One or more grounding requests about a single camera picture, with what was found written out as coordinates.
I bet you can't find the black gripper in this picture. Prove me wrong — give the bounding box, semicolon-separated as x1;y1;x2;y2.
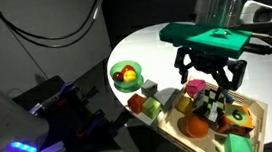
172;40;251;98

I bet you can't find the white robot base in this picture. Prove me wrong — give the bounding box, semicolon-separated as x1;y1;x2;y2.
0;70;53;152

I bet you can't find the magenta block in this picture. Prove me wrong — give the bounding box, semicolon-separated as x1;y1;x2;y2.
184;78;208;99

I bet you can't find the blue block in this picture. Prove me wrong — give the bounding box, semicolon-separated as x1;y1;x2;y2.
223;93;236;106

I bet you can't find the grey block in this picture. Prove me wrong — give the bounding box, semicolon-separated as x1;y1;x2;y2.
139;78;160;98

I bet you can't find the wooden tray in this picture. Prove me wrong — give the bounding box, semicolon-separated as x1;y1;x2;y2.
151;68;272;152

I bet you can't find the lime green block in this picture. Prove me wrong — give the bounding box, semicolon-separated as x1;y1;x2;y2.
140;96;163;122

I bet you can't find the orange block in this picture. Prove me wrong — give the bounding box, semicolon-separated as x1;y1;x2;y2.
126;92;148;116

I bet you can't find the checkered cube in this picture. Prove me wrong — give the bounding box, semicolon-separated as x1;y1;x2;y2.
190;86;230;126

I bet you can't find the yellow toy lemon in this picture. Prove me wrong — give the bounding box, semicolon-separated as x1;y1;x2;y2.
174;95;195;114

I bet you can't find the orange number six cube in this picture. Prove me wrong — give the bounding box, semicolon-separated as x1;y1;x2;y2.
213;102;256;138

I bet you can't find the orange toy fruit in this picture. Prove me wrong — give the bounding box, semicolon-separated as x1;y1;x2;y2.
179;113;212;141

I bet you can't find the yellow toy fruit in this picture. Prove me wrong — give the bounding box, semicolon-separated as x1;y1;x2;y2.
122;69;139;84

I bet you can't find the green plastic bowl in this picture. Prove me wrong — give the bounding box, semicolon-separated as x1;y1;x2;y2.
108;58;146;95

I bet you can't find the dark red toy fruit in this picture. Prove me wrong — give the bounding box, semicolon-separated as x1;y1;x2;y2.
112;71;125;83

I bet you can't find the blue black clamp equipment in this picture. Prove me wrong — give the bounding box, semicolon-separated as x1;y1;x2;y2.
73;107;130;140

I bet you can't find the purple clamp orange tip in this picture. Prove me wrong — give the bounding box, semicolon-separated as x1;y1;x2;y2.
52;79;100;107

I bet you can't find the black perforated breadboard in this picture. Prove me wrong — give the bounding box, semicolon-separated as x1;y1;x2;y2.
10;71;99;152

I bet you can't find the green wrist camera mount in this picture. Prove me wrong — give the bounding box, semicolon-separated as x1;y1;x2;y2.
157;14;256;67

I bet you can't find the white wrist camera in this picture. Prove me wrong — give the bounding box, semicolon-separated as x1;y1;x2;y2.
236;0;272;27

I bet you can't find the black wall cable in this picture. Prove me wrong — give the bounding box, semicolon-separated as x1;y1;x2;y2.
0;0;115;55

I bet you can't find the aluminium rail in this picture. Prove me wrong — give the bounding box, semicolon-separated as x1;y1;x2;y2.
31;139;67;152

